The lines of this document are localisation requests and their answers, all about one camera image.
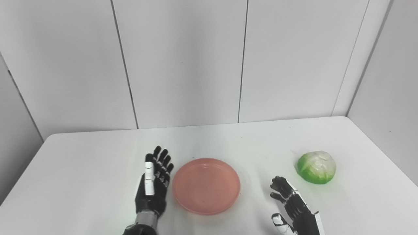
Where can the green white cabbage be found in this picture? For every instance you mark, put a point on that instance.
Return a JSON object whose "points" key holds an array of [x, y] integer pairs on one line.
{"points": [[316, 167]]}

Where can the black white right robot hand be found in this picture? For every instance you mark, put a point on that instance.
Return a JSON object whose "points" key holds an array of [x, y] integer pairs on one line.
{"points": [[300, 212]]}

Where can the pink round plate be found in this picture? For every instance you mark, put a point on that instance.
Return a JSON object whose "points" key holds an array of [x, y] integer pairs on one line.
{"points": [[206, 186]]}

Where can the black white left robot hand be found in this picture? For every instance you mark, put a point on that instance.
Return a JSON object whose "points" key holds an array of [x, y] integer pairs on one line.
{"points": [[152, 199]]}

